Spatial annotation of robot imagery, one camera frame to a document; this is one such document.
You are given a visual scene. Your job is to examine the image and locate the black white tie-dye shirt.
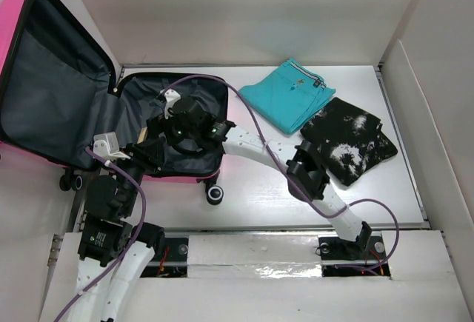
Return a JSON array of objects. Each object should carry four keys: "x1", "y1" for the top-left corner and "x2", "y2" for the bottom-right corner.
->
[{"x1": 300, "y1": 97, "x2": 398, "y2": 187}]

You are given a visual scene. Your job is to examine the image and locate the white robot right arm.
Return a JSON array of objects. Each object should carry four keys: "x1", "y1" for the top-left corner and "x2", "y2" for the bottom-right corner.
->
[{"x1": 140, "y1": 91, "x2": 372, "y2": 261}]

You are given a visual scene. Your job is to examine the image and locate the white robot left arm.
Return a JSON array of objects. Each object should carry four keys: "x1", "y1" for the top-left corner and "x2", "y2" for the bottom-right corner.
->
[{"x1": 67, "y1": 133, "x2": 165, "y2": 321}]

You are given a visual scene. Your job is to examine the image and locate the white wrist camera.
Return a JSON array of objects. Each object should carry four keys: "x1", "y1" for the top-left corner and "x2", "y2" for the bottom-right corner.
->
[
  {"x1": 93, "y1": 132, "x2": 131, "y2": 161},
  {"x1": 158, "y1": 89, "x2": 181, "y2": 119}
]

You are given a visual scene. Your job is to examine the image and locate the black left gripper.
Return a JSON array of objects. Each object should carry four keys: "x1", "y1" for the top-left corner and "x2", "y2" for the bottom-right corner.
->
[{"x1": 112, "y1": 134, "x2": 165, "y2": 214}]

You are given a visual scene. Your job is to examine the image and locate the gold lipstick tube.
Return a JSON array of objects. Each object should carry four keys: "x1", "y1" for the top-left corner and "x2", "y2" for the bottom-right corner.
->
[{"x1": 137, "y1": 127, "x2": 147, "y2": 144}]

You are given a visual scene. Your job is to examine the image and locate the teal shorts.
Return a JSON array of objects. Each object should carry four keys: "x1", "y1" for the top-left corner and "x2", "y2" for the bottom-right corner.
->
[{"x1": 239, "y1": 58, "x2": 336, "y2": 135}]

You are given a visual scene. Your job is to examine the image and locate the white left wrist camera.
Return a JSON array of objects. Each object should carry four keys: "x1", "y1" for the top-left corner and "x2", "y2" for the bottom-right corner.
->
[{"x1": 93, "y1": 132, "x2": 131, "y2": 161}]

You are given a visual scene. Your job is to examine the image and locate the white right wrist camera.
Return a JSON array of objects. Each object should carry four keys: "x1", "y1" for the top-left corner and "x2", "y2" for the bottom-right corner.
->
[{"x1": 158, "y1": 89, "x2": 181, "y2": 119}]

